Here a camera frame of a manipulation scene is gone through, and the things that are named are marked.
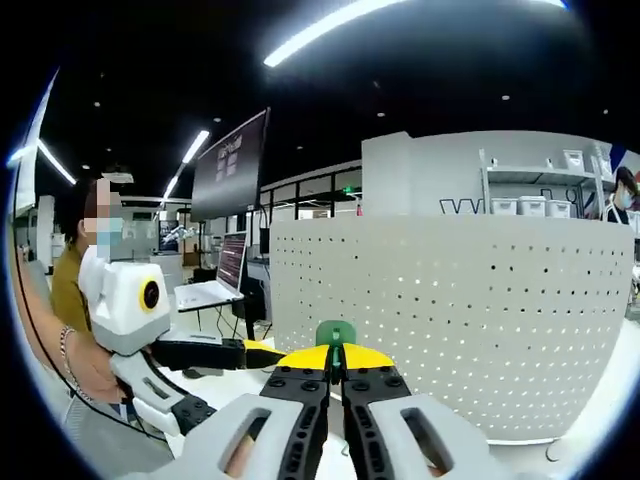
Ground long ceiling light strip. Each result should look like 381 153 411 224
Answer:
262 0 409 69

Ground green hook assembly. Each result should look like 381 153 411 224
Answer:
314 319 357 384

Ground open silver laptop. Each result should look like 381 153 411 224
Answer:
174 232 249 314

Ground white perforated mounting plate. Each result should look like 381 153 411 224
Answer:
269 212 637 464

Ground person's left hand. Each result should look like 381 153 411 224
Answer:
63 329 129 404

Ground silver chain bracelet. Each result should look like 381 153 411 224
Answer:
58 324 99 404

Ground white storage shelf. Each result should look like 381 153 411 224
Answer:
479 144 617 221

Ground thin black cable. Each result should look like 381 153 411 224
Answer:
14 244 81 396

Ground grey mesh office chair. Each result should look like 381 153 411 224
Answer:
62 392 176 469

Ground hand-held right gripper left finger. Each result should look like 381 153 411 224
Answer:
144 344 332 480

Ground large dark wall screen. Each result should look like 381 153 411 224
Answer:
189 107 271 221

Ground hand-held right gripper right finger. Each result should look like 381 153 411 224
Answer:
341 342 504 480

